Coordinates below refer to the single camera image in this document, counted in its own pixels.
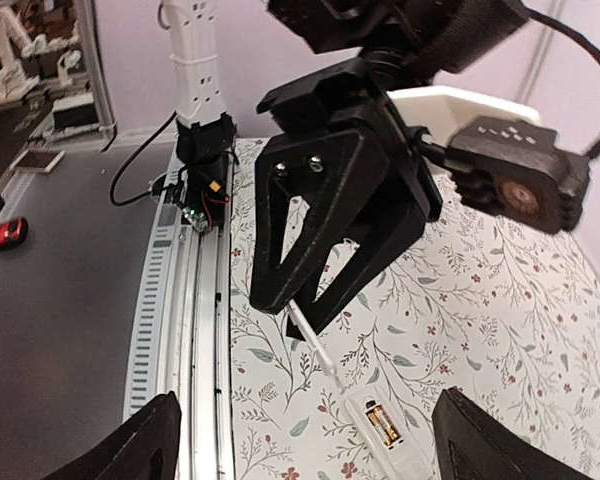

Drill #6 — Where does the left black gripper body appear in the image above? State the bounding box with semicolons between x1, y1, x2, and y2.
256;58;443;222

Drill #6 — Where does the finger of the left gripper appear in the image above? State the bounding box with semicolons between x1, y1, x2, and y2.
249;128;388;314
294;201;425;334

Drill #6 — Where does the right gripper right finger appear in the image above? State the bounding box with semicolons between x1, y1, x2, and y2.
432;388;586;479

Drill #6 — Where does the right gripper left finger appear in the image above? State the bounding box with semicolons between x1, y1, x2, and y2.
46;391;182;480

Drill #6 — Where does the white remote control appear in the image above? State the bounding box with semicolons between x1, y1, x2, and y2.
342;385;434;480

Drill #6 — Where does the white remote battery cover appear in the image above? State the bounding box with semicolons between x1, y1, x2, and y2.
287;300;345;394

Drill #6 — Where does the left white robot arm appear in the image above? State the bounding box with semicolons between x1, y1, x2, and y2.
159;1;442;332

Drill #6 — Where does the floral patterned table mat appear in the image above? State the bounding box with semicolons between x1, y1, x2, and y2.
229;139;600;479

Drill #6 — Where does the red computer mouse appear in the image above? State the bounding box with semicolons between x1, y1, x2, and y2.
0;217;29;251

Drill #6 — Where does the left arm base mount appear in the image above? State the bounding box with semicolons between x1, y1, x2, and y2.
151;113;236;234

